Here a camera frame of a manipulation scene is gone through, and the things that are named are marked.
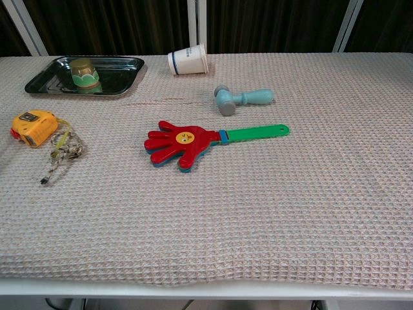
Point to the beige waffle weave tablecloth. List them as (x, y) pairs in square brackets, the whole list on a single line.
[(206, 219)]

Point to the metal tray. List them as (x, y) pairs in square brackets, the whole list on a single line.
[(119, 74)]

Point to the dark pleated curtain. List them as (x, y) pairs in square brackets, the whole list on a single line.
[(113, 26)]

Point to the red hand clapper toy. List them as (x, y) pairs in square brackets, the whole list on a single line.
[(180, 148)]

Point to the yellow tape measure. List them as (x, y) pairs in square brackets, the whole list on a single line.
[(34, 127)]

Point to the white paper cup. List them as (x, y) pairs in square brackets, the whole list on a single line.
[(190, 61)]

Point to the light blue toy hammer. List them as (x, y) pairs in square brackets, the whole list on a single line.
[(226, 98)]

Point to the green and gold jar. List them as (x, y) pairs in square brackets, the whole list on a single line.
[(84, 76)]

